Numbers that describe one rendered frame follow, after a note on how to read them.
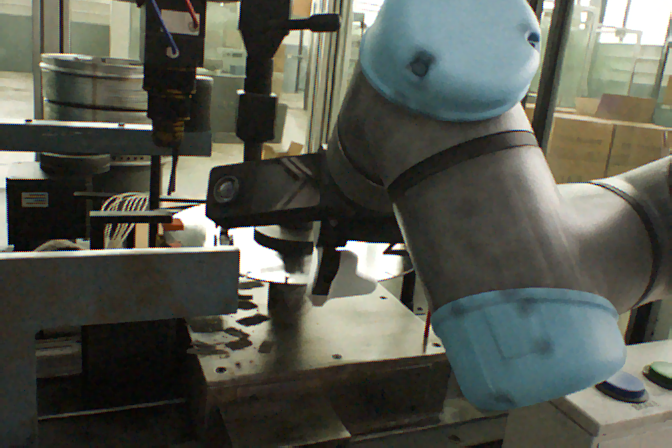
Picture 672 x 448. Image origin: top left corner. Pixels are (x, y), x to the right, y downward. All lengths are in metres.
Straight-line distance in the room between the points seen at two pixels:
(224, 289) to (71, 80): 0.85
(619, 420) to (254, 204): 0.37
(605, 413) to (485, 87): 0.41
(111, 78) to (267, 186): 0.90
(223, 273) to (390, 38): 0.35
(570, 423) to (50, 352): 0.60
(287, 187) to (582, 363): 0.24
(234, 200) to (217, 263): 0.13
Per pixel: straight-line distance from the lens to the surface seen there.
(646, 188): 0.35
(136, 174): 1.39
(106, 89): 1.31
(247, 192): 0.44
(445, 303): 0.26
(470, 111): 0.26
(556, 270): 0.26
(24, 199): 1.08
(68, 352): 0.84
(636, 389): 0.65
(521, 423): 0.67
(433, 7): 0.26
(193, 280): 0.55
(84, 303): 0.55
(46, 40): 1.73
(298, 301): 0.77
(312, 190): 0.41
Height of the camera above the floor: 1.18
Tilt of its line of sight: 14 degrees down
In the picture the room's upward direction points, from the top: 6 degrees clockwise
